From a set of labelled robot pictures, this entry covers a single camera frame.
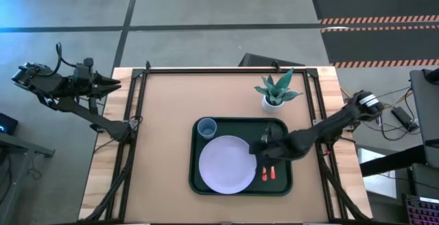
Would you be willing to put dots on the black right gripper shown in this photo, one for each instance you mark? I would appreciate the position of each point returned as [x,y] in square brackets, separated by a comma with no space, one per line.
[274,151]

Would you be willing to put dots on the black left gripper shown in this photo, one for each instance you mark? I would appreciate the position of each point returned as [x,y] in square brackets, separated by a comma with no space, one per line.
[84,81]

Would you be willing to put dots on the lavender round plate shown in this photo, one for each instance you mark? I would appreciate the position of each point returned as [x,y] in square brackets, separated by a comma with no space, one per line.
[226,165]

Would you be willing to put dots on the light blue ribbed cup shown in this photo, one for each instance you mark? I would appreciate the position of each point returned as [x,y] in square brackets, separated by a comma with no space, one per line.
[206,129]

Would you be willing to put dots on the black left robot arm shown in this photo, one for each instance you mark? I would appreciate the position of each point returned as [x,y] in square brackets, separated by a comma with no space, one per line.
[85,115]

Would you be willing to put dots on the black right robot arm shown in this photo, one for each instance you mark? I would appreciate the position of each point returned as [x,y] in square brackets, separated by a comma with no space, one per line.
[329,125]

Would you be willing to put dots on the dark green plastic tray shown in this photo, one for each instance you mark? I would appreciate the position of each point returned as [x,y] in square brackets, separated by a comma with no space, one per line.
[240,127]

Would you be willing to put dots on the green snake plant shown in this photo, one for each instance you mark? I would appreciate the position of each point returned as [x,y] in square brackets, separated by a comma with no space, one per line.
[279,88]

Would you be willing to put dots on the peach table mat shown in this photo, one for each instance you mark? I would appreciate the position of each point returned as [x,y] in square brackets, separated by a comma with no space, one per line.
[164,149]

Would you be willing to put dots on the black angular floor object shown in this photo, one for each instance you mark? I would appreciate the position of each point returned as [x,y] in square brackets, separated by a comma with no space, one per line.
[260,60]

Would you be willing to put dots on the black box blue light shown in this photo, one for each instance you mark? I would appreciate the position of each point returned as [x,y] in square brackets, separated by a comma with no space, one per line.
[7,123]

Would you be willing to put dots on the white box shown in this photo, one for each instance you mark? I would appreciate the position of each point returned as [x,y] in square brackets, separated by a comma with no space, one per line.
[377,180]

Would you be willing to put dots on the grey metal stand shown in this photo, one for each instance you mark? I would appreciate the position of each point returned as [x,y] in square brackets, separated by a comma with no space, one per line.
[20,149]

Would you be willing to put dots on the black beam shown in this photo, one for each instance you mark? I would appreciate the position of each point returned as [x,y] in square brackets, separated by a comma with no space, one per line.
[394,161]

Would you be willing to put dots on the black power adapter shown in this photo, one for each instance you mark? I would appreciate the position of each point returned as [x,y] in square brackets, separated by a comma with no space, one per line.
[404,118]

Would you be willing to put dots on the black mat orange striped edge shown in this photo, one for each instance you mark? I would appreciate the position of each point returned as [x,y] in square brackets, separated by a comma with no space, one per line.
[374,3]
[377,45]

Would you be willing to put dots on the grey equipment cabinet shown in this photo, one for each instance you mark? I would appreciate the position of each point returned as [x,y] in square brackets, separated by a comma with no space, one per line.
[427,115]

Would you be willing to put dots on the backlit keyboard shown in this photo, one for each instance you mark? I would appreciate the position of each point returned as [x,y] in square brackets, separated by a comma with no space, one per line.
[423,213]

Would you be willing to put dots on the black aluminium table frame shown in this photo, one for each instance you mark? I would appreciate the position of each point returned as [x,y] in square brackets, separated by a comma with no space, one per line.
[219,70]

